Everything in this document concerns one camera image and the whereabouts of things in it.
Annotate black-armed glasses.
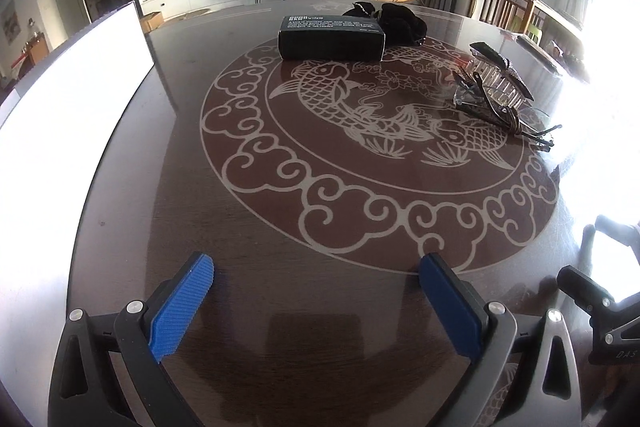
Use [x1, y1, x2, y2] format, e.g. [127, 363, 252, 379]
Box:
[440, 69, 563, 152]

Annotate black printed box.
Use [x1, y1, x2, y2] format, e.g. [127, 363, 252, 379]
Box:
[277, 14, 386, 62]

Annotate black furry pouch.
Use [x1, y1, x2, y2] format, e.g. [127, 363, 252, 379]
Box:
[377, 3, 428, 48]

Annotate framed wall picture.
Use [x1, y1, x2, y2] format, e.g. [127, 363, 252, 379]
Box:
[2, 0, 21, 42]

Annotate wooden chair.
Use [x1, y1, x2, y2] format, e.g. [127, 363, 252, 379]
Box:
[472, 0, 536, 35]

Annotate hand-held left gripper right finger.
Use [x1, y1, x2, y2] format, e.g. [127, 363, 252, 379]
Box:
[419, 252, 584, 427]

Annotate dark wooden desktop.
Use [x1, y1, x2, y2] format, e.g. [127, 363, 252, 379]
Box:
[65, 0, 640, 427]

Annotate large rhinestone hair claw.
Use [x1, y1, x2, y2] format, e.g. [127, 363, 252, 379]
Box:
[467, 42, 534, 108]

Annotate small wooden side cabinet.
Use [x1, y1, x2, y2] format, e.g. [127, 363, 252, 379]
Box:
[22, 32, 48, 58]

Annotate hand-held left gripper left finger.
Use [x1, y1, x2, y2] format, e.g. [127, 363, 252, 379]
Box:
[47, 251, 216, 427]

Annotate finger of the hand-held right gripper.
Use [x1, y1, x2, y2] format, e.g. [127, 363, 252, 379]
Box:
[556, 265, 622, 314]
[594, 214, 640, 254]

